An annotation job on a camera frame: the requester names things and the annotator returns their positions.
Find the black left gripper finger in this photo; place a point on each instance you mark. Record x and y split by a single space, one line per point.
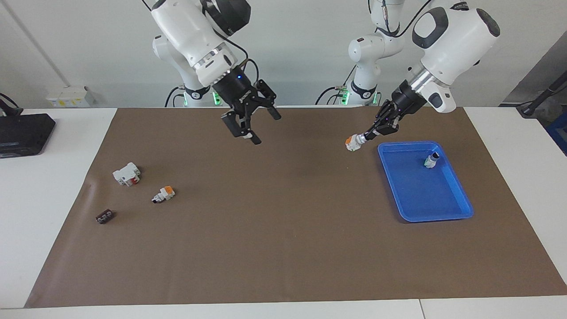
381 117
392 126

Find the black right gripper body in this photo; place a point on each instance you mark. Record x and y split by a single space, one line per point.
239 93

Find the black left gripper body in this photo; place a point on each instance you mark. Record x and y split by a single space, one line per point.
408 98

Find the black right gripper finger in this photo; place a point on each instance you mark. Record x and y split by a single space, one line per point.
268 99
237 124

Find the orange-based switch with black knob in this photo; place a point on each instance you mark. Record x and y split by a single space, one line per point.
353 143

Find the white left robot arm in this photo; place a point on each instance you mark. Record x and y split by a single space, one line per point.
456 40

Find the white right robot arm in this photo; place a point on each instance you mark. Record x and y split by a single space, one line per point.
190 35

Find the blue plastic tray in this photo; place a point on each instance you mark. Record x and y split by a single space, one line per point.
421 195

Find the brown table mat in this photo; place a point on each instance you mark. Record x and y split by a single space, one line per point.
283 221

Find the white circuit breaker with red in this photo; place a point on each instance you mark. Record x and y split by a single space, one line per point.
125 174

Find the black stand pole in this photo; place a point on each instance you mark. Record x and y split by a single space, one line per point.
542 95

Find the blue crate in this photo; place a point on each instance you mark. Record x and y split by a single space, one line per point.
559 133

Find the small dark brown component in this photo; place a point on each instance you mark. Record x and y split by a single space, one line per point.
104 216

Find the black flat device box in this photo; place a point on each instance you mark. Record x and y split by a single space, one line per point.
22 133

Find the green-based rotary switch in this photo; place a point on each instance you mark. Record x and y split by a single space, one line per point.
431 161

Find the orange-based switch with silver tip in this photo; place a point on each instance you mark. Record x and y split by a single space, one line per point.
165 193

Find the white wall socket box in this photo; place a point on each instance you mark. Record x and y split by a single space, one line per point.
66 96

